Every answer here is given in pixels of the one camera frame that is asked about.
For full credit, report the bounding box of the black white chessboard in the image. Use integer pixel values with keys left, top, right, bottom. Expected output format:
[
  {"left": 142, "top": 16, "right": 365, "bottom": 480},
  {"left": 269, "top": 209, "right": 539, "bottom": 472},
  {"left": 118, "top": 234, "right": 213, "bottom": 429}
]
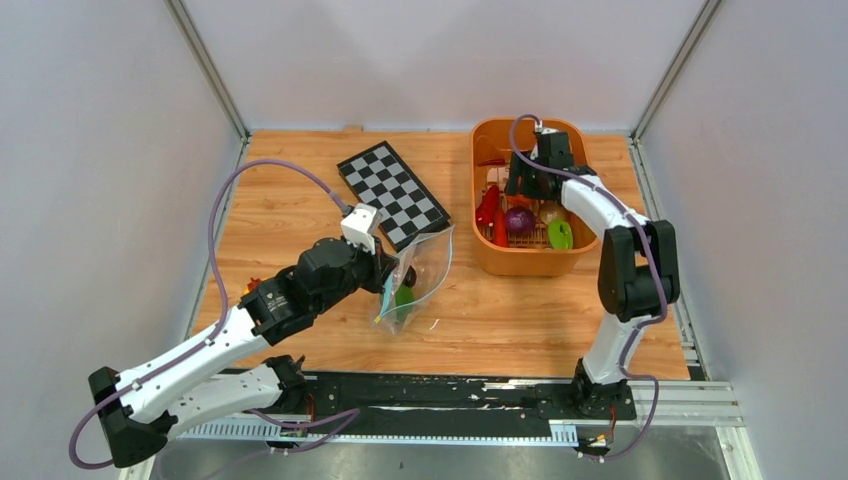
[{"left": 336, "top": 141, "right": 451, "bottom": 251}]

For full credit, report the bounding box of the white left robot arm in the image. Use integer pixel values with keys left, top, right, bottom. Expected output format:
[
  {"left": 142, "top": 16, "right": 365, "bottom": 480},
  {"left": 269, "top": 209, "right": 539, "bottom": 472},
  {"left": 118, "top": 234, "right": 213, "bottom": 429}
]
[{"left": 88, "top": 238, "right": 399, "bottom": 468}]

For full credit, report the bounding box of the red toy chili pepper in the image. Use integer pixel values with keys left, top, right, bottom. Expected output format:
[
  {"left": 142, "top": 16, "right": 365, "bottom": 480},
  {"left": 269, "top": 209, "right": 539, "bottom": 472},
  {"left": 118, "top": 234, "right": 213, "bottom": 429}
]
[{"left": 475, "top": 184, "right": 500, "bottom": 228}]

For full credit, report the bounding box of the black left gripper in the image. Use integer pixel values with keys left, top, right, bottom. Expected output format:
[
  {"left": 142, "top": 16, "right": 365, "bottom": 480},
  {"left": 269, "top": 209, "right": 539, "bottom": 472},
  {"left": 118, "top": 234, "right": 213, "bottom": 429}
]
[{"left": 315, "top": 234, "right": 400, "bottom": 315}]

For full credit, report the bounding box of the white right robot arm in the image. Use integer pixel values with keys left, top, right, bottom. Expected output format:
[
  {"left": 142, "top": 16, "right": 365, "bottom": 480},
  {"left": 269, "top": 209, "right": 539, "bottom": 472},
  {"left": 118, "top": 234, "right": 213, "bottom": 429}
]
[{"left": 508, "top": 121, "right": 679, "bottom": 418}]

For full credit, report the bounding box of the clear zip top bag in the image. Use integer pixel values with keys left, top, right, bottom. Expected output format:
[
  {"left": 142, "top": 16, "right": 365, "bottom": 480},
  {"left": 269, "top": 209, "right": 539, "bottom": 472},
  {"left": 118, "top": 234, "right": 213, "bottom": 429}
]
[{"left": 370, "top": 225, "right": 455, "bottom": 335}]

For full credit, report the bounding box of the red green toy brick car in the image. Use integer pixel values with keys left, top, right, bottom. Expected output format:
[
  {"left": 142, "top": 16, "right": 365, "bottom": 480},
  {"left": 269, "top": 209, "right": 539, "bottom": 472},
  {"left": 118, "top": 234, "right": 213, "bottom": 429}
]
[{"left": 243, "top": 278, "right": 263, "bottom": 295}]

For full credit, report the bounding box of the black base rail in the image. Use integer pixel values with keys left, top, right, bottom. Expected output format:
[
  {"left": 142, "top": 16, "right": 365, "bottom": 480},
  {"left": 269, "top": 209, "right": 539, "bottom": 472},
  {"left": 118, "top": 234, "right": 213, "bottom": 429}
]
[{"left": 261, "top": 372, "right": 636, "bottom": 438}]

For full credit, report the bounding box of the brown toy potato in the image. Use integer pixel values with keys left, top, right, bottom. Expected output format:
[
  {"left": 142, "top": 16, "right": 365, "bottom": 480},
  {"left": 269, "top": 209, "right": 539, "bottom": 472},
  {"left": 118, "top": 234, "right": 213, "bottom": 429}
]
[{"left": 537, "top": 201, "right": 568, "bottom": 225}]

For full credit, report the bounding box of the green toy pepper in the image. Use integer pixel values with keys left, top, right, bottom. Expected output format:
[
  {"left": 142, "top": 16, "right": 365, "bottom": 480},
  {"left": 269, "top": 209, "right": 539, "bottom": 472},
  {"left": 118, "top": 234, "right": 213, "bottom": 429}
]
[{"left": 393, "top": 285, "right": 416, "bottom": 325}]

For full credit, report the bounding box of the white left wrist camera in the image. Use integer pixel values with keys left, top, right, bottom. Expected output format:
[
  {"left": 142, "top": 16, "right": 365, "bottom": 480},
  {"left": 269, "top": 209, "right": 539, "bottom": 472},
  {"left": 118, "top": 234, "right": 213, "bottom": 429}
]
[{"left": 340, "top": 203, "right": 382, "bottom": 254}]

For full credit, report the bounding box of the purple toy onion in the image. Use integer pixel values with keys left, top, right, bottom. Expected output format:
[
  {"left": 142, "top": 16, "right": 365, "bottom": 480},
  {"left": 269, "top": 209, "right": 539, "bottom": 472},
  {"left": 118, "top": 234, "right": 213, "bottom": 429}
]
[{"left": 504, "top": 206, "right": 536, "bottom": 236}]

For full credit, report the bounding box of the orange plastic basket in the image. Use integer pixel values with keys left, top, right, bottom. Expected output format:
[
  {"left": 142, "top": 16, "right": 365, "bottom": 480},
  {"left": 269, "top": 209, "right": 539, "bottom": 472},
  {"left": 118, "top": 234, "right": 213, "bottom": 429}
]
[{"left": 466, "top": 117, "right": 600, "bottom": 277}]

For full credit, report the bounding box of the green toy avocado half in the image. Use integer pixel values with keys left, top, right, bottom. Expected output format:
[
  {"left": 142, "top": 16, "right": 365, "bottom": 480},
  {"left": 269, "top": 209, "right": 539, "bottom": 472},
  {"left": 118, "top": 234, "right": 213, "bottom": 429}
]
[{"left": 547, "top": 219, "right": 574, "bottom": 250}]

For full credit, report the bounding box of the small dark toy plum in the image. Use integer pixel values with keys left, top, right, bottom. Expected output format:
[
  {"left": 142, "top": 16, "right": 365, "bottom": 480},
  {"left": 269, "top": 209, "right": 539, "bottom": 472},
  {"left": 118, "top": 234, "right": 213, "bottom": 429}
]
[{"left": 402, "top": 266, "right": 418, "bottom": 288}]

